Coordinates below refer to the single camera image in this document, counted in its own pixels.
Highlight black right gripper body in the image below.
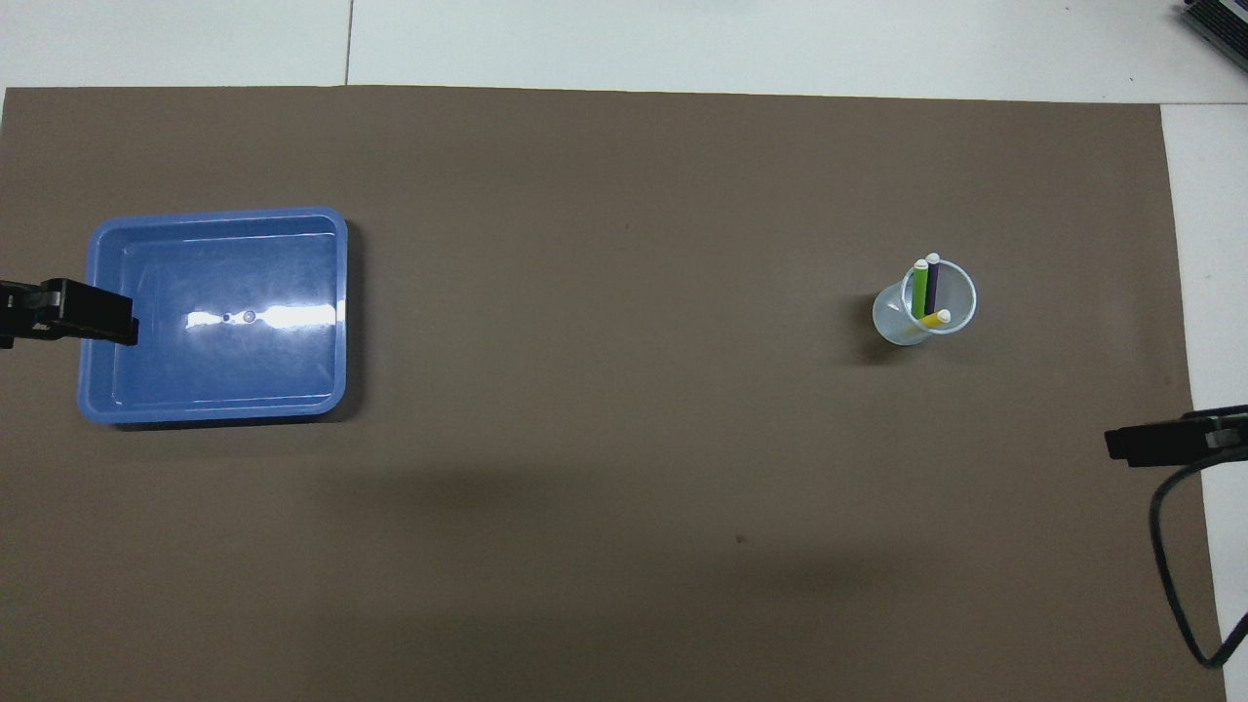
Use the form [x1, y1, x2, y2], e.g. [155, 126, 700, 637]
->
[1182, 406, 1248, 451]

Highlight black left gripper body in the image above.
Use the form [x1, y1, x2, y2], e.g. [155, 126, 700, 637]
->
[0, 281, 50, 349]

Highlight blue plastic tray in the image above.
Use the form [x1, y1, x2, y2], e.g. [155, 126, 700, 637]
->
[77, 207, 349, 427]

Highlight translucent plastic cup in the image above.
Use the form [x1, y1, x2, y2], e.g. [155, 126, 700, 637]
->
[872, 258, 978, 348]

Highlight grey ribbed device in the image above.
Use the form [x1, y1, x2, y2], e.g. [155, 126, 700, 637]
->
[1180, 0, 1248, 59]

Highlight brown table mat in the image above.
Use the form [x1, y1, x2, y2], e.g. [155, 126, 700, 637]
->
[0, 86, 1228, 702]

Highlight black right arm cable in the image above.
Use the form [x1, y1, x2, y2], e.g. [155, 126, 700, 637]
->
[1150, 450, 1248, 670]

